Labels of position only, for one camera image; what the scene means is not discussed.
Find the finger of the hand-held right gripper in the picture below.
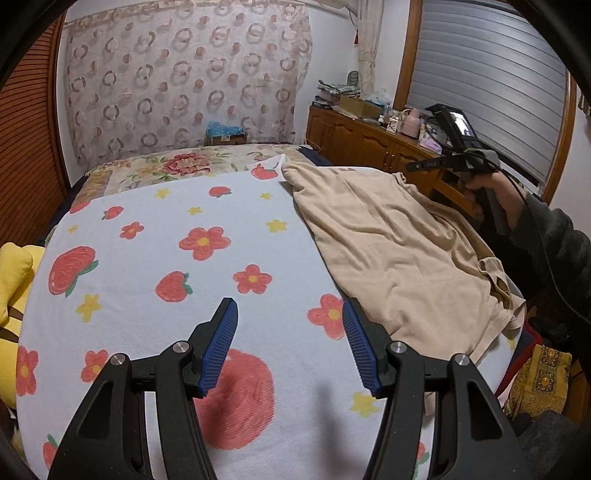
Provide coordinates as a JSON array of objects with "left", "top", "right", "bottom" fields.
[{"left": 405, "top": 157, "right": 451, "bottom": 173}]

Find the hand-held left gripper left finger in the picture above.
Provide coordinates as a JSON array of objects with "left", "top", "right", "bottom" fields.
[{"left": 48, "top": 298, "right": 239, "bottom": 480}]

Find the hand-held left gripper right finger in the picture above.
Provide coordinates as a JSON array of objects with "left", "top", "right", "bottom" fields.
[{"left": 342, "top": 298, "right": 525, "bottom": 480}]

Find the beige printed t-shirt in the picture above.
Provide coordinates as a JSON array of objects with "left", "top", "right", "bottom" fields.
[{"left": 281, "top": 159, "right": 527, "bottom": 365}]

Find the person's right forearm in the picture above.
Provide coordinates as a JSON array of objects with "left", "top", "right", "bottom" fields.
[{"left": 507, "top": 194, "right": 591, "bottom": 335}]

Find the person's right hand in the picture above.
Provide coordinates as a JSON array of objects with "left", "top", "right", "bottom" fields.
[{"left": 464, "top": 171, "right": 528, "bottom": 228}]

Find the pink kettle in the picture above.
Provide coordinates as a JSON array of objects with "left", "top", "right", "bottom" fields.
[{"left": 399, "top": 108, "right": 423, "bottom": 137}]

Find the wooden cabinet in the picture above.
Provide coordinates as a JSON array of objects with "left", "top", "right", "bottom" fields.
[{"left": 307, "top": 105, "right": 546, "bottom": 222}]

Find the grey window blind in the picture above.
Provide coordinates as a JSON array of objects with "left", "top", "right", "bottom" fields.
[{"left": 406, "top": 0, "right": 571, "bottom": 185}]

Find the open cardboard box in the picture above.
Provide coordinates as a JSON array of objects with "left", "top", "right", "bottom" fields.
[{"left": 339, "top": 95, "right": 382, "bottom": 119}]

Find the pile of folded cloths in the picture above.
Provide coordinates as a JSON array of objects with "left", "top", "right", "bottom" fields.
[{"left": 318, "top": 79, "right": 361, "bottom": 99}]

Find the white strawberry flower blanket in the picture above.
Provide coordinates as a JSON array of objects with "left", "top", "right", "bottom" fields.
[{"left": 16, "top": 154, "right": 522, "bottom": 480}]

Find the lace curtain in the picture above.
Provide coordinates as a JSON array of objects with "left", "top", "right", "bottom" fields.
[{"left": 358, "top": 0, "right": 391, "bottom": 99}]

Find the yellow patterned cushion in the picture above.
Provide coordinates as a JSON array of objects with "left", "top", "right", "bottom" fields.
[{"left": 503, "top": 344, "right": 573, "bottom": 421}]

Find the floral bedsheet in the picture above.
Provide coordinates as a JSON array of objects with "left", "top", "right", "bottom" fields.
[{"left": 69, "top": 143, "right": 301, "bottom": 215}]

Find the cardboard box with blue contents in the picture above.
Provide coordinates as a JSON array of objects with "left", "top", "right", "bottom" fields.
[{"left": 205, "top": 121, "right": 247, "bottom": 146}]

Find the yellow plush toy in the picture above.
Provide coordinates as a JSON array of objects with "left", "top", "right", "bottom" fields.
[{"left": 0, "top": 242, "right": 47, "bottom": 457}]

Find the circle patterned curtain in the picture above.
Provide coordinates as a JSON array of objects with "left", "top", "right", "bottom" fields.
[{"left": 62, "top": 2, "right": 312, "bottom": 169}]

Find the wooden window frame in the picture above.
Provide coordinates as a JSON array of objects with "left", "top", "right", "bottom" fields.
[{"left": 394, "top": 0, "right": 578, "bottom": 204}]

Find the black cable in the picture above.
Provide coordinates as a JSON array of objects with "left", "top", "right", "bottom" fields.
[{"left": 501, "top": 170, "right": 591, "bottom": 326}]

